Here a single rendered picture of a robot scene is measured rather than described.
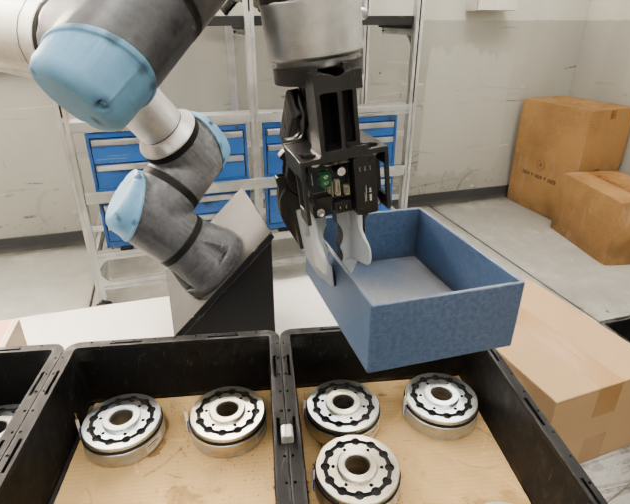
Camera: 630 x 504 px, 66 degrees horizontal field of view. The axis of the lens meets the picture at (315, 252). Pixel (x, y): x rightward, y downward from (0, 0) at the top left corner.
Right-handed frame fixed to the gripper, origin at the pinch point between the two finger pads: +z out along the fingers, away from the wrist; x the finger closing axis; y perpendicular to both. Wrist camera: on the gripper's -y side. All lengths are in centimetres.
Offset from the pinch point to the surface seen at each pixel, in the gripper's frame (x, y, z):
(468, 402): 17.9, -3.3, 28.2
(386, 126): 86, -197, 40
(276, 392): -7.9, -4.7, 18.0
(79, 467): -34.0, -8.8, 24.9
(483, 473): 14.8, 5.6, 30.8
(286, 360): -5.4, -10.4, 18.3
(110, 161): -50, -194, 31
